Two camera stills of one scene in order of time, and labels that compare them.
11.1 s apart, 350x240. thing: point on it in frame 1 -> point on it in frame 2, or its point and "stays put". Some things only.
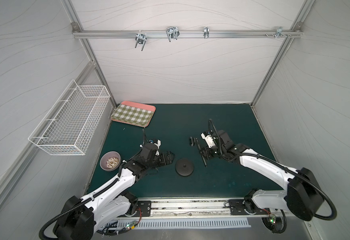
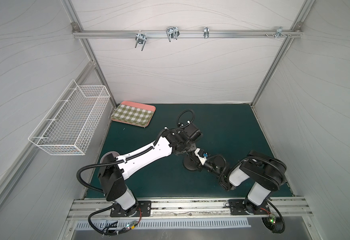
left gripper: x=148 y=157 -> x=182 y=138
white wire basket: x=68 y=128 stays put
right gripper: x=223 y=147 -> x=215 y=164
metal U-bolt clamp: x=140 y=38 stays put
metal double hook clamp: x=172 y=32 stays put
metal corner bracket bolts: x=279 y=32 stays put
